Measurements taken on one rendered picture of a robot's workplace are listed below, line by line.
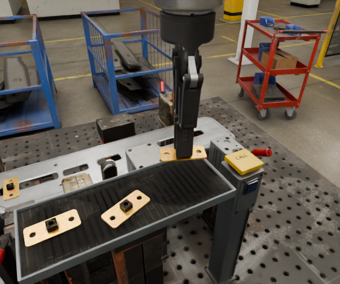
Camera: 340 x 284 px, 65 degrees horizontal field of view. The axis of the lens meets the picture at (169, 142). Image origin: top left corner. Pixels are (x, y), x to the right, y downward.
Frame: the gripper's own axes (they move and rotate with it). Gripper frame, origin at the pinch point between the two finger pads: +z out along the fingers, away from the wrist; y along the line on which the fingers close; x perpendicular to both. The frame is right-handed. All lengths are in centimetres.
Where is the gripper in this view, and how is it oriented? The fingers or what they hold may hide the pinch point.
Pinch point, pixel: (183, 135)
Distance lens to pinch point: 47.5
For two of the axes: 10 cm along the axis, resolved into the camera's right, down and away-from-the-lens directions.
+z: 0.0, 8.1, 5.8
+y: -1.2, -5.8, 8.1
